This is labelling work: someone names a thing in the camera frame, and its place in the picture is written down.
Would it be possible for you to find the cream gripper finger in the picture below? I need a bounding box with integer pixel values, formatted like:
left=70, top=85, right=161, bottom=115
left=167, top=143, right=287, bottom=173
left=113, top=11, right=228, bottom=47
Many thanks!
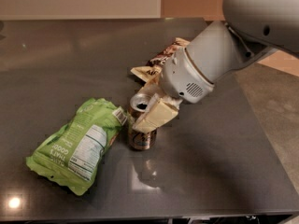
left=139, top=76, right=165, bottom=97
left=133, top=93, right=182, bottom=133

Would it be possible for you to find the orange brown soda can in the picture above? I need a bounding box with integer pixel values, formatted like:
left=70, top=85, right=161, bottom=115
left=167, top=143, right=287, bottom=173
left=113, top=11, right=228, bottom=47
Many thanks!
left=128, top=94, right=157, bottom=150

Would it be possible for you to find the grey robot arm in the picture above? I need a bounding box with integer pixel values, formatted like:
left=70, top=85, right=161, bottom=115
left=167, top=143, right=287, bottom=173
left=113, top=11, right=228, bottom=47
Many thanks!
left=133, top=0, right=299, bottom=133

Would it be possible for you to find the brown and cream chip bag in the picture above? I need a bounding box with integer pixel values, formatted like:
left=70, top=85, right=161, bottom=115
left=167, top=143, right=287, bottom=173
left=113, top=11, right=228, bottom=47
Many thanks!
left=131, top=37, right=190, bottom=83

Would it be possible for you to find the green rice chip bag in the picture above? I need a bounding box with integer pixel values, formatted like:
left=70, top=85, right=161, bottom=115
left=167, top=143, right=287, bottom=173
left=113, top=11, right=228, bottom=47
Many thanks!
left=26, top=98, right=127, bottom=196

